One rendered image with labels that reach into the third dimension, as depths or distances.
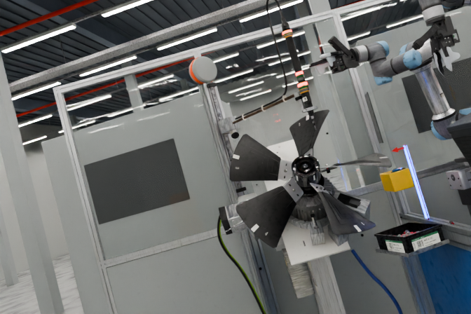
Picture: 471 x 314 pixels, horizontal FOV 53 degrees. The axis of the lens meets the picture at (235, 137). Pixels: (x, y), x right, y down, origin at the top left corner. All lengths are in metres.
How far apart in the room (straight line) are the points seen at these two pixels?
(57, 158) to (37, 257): 3.37
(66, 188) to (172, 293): 2.06
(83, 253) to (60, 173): 0.75
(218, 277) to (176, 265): 0.25
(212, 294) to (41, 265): 5.20
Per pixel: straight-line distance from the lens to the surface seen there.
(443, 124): 2.62
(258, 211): 1.95
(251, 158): 2.14
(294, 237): 2.16
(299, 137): 2.25
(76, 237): 4.63
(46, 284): 7.83
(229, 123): 2.53
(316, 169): 2.00
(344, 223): 1.89
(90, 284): 4.65
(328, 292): 2.23
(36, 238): 7.78
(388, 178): 2.40
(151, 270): 2.86
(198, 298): 2.86
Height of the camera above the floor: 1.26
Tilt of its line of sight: 4 degrees up
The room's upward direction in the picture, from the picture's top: 16 degrees counter-clockwise
